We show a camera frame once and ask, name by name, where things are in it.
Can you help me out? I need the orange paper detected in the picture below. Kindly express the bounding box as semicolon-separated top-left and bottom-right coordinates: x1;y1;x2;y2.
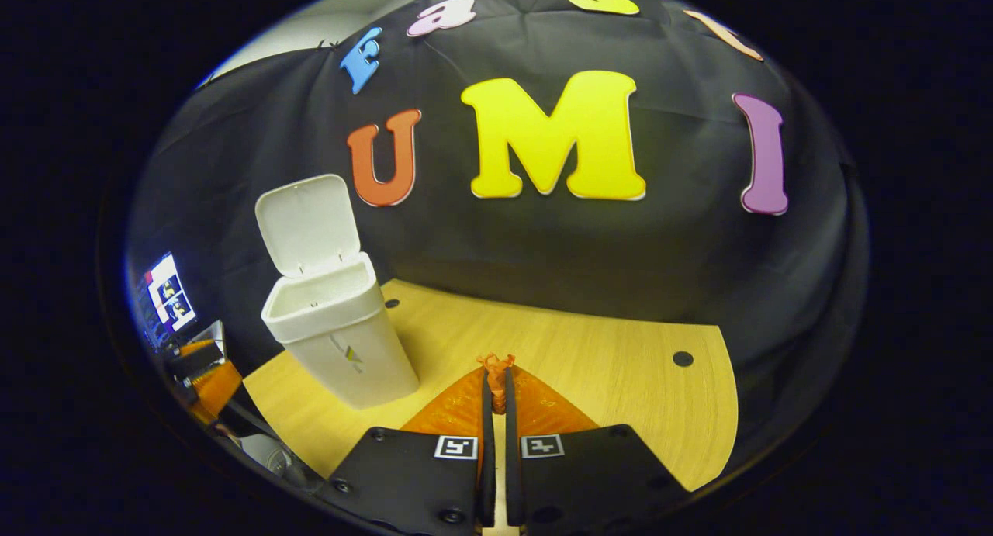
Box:
476;353;516;414

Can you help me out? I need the computer monitor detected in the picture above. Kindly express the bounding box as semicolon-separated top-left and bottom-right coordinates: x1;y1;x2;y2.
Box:
140;251;199;347

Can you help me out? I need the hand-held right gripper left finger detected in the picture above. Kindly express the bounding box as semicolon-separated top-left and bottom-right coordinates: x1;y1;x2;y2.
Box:
326;368;497;535

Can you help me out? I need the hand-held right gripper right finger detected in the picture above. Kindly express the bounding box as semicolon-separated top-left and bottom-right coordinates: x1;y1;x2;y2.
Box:
504;367;691;532

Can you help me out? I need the white desktop garbage bin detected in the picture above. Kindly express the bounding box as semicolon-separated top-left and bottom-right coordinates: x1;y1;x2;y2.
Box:
254;174;420;410

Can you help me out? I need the wooden desktop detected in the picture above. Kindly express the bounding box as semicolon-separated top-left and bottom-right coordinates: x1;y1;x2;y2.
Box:
242;278;739;536

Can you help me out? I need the black backdrop cloth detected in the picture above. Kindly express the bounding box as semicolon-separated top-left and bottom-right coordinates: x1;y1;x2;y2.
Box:
124;0;870;475

